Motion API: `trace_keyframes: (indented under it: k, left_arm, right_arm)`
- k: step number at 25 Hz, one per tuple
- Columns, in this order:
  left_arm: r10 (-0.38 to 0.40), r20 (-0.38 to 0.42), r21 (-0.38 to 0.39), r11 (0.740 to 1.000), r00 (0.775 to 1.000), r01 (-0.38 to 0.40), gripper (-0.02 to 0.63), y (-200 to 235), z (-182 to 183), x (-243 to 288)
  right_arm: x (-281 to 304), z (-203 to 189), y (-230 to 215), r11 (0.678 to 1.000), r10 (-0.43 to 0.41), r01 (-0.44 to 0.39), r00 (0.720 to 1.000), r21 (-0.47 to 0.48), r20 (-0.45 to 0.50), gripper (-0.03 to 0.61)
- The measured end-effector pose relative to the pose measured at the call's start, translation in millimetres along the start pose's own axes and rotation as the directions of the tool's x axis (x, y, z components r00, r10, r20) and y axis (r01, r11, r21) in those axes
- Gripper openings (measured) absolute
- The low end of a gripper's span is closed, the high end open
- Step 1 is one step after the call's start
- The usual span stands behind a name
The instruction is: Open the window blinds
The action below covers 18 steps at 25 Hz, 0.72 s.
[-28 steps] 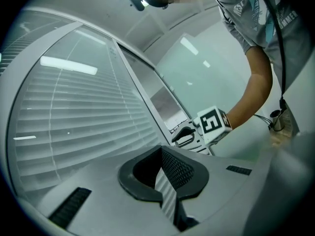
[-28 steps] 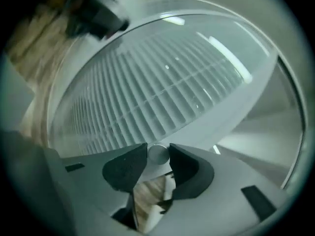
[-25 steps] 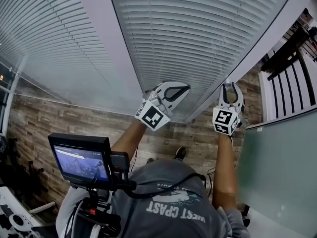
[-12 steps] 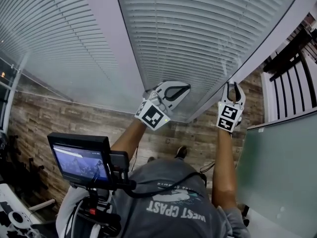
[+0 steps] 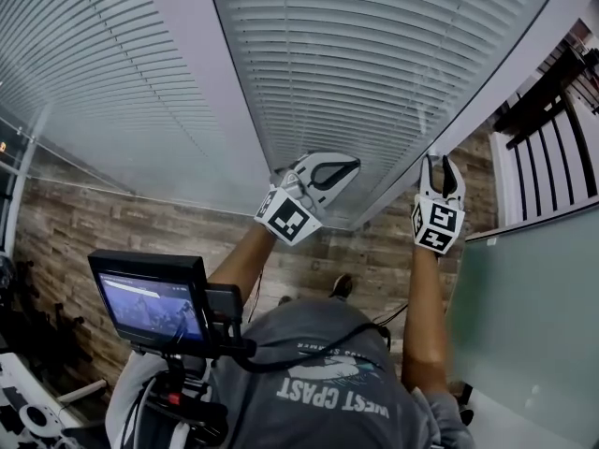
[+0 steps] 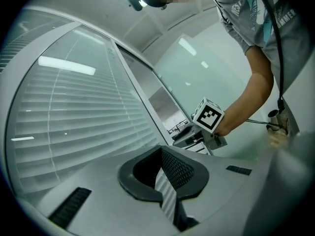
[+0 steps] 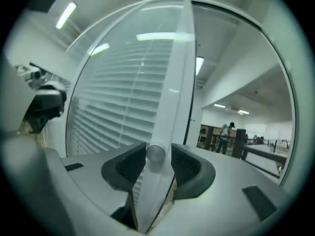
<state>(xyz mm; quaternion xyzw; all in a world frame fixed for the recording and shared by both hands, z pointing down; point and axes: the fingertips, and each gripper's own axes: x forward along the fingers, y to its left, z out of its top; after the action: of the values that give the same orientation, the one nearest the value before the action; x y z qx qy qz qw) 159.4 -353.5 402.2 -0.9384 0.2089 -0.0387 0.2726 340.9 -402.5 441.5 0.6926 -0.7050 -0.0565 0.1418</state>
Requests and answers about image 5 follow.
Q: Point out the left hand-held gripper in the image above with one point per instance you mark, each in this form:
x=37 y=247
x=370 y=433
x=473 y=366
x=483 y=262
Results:
x=287 y=218

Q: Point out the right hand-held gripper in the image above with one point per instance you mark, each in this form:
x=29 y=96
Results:
x=437 y=227

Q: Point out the window blind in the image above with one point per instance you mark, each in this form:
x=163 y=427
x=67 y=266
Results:
x=93 y=40
x=351 y=63

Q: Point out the person's left forearm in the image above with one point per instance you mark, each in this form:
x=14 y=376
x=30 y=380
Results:
x=243 y=260

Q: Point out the person's right forearm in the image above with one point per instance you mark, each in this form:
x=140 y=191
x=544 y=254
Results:
x=423 y=321

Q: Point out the black slatted chair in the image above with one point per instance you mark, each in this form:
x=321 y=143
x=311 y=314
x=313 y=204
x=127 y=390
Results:
x=533 y=129

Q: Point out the person's dark shoe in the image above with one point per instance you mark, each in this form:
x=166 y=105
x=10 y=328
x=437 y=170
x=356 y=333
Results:
x=341 y=285

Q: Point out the frosted glass door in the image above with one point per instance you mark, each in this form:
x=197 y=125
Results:
x=529 y=321

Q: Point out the grey printed t-shirt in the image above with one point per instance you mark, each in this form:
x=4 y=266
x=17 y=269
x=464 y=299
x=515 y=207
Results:
x=327 y=344

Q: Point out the black box beside monitor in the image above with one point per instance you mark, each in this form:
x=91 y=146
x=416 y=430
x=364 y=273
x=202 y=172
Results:
x=223 y=307

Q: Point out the black chest-mounted monitor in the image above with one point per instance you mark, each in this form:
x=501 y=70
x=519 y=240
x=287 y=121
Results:
x=150 y=302

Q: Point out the clear glass partition panel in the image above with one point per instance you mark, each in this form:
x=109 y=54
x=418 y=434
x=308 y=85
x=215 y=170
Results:
x=28 y=157

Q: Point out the black office chair base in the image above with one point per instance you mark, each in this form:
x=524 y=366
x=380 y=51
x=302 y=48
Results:
x=47 y=316

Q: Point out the white desk leg bar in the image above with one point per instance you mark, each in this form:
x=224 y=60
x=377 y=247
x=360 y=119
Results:
x=82 y=391

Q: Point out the white desk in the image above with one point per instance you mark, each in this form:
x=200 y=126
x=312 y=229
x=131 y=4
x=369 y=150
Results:
x=18 y=377

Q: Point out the white round device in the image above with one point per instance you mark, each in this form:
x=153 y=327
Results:
x=37 y=419

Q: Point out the white angled window frame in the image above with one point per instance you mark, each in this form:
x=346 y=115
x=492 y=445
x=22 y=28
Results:
x=470 y=126

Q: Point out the white window frame post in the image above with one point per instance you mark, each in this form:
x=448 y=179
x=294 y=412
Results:
x=210 y=63

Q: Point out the black glass door bracket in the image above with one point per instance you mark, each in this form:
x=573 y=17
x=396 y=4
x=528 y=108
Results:
x=465 y=402

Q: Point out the black monitor mount rig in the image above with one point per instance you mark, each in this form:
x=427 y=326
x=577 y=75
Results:
x=178 y=381

